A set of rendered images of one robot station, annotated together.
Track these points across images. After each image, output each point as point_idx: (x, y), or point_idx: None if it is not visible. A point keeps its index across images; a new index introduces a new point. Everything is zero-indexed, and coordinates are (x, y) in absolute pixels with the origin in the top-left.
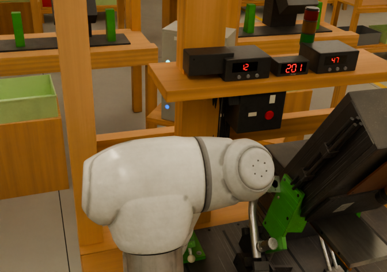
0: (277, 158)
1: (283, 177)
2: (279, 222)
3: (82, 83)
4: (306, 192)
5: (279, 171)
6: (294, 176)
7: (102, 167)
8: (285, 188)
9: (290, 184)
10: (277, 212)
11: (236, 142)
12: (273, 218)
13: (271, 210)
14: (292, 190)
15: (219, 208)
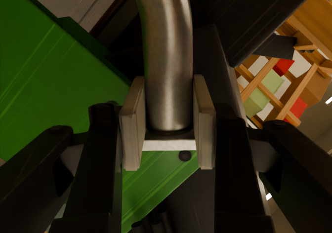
0: (304, 2)
1: (194, 150)
2: (3, 106)
3: None
4: (127, 232)
5: (246, 4)
6: (189, 190)
7: None
8: (146, 157)
9: (154, 227)
10: (42, 97)
11: None
12: (15, 60)
13: (50, 49)
14: (135, 195)
15: None
